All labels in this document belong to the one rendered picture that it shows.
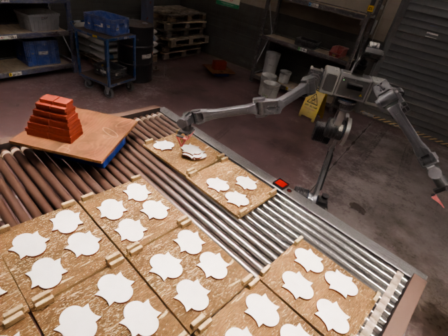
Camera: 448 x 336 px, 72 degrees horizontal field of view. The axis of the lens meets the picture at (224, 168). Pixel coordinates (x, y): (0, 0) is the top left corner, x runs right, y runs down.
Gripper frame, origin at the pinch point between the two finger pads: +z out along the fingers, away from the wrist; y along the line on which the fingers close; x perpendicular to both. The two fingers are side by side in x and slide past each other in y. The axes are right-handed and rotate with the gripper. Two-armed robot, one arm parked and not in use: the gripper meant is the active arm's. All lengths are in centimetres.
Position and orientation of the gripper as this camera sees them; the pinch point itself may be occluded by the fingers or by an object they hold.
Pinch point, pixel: (184, 141)
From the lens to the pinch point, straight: 196.4
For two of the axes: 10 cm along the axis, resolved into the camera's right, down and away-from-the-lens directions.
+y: 3.0, -5.0, 8.1
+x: -9.4, -3.1, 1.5
